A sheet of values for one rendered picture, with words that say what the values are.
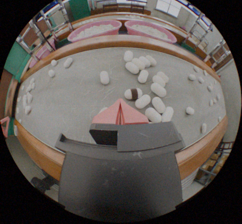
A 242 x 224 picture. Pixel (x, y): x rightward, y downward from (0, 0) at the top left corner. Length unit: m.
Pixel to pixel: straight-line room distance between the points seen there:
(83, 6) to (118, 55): 2.77
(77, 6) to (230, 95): 6.20
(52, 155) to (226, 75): 4.80
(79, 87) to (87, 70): 0.05
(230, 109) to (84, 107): 4.59
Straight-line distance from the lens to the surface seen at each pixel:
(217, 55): 4.85
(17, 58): 0.95
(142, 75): 0.15
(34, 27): 0.41
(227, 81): 4.56
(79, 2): 2.96
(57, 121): 0.21
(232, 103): 4.50
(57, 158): 0.23
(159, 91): 0.15
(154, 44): 0.26
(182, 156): 0.23
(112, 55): 0.22
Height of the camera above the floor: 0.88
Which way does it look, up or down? 76 degrees down
